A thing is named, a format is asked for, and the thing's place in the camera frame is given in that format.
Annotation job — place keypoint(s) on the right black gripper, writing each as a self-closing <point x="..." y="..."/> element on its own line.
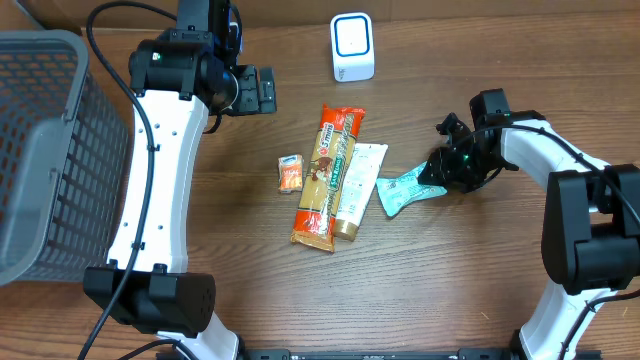
<point x="447" y="163"/>

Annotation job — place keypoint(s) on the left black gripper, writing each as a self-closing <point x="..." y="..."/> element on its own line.
<point x="244" y="101"/>

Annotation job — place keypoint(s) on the teal snack packet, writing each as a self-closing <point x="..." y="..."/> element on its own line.
<point x="397" y="193"/>

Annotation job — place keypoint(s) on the orange small snack box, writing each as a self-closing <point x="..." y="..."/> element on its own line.
<point x="290" y="169"/>

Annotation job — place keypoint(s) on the white cosmetic tube gold cap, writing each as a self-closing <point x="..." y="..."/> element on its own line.
<point x="357" y="188"/>

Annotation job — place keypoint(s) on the orange spaghetti pack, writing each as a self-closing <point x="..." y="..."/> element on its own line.
<point x="333" y="149"/>

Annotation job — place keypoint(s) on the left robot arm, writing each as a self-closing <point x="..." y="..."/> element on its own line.
<point x="181" y="84"/>

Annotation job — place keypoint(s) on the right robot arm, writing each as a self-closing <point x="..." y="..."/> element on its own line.
<point x="590" y="233"/>

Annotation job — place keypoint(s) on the white barcode scanner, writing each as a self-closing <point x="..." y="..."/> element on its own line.
<point x="352" y="44"/>

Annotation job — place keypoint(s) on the grey plastic mesh basket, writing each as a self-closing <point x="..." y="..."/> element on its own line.
<point x="63" y="153"/>

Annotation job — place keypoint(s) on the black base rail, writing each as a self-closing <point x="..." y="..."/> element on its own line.
<point x="375" y="355"/>

